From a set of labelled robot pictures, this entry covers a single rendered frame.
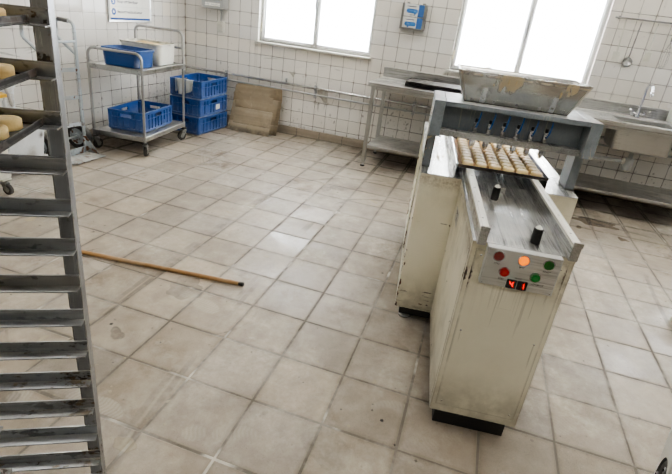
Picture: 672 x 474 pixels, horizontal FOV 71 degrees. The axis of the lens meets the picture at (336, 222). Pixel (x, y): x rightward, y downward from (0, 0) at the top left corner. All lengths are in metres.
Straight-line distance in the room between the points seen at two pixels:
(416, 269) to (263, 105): 3.95
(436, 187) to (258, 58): 4.23
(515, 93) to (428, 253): 0.85
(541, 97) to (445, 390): 1.31
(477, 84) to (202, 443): 1.83
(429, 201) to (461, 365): 0.81
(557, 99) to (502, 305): 0.99
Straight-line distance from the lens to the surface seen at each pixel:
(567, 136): 2.41
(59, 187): 1.12
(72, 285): 1.21
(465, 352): 1.89
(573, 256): 1.70
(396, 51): 5.66
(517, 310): 1.80
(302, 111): 6.04
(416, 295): 2.56
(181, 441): 1.98
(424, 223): 2.38
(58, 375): 1.38
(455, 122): 2.32
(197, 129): 5.74
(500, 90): 2.29
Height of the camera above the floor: 1.48
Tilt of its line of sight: 24 degrees down
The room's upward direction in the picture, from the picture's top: 7 degrees clockwise
